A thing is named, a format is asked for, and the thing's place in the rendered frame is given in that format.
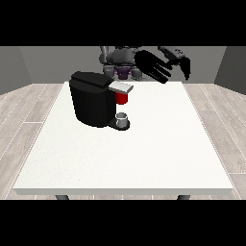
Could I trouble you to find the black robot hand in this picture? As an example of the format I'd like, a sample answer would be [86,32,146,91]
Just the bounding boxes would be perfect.
[134,49,192,86]

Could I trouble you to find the pale grey machine lid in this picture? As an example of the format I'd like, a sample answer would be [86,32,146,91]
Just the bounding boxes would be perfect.
[108,80,135,96]

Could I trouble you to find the red pod holder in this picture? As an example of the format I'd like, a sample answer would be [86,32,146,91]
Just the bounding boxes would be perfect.
[114,91,129,106]

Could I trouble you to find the black coffee machine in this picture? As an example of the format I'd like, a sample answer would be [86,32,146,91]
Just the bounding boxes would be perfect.
[68,70,132,132]

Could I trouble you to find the grey robot trunk, purple rings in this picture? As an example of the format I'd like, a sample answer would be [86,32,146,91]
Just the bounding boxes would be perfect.
[103,46,144,82]

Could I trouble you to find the small grey cup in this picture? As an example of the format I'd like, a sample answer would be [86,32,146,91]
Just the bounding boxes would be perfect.
[115,111,130,128]

